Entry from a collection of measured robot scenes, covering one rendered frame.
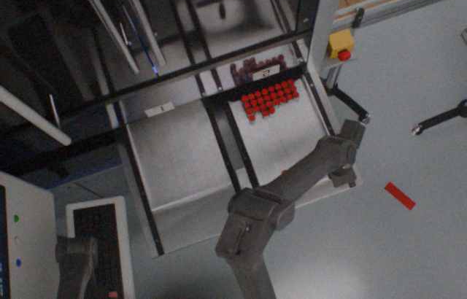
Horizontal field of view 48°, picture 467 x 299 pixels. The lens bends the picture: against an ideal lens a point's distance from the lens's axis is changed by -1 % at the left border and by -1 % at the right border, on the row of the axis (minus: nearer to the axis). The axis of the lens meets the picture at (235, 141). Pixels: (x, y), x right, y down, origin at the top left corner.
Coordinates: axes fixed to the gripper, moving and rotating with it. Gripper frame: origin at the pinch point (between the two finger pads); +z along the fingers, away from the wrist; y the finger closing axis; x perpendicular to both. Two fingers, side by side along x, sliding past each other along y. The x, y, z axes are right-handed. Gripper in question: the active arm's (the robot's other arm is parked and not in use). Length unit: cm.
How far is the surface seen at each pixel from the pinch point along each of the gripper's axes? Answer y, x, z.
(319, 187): -0.6, 3.5, 14.3
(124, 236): 7, 67, 21
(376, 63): 59, -62, 103
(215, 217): 1.7, 37.1, 14.1
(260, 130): 22.9, 14.3, 14.0
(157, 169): 22, 49, 14
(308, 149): 11.9, 2.1, 14.1
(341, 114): 40, -35, 102
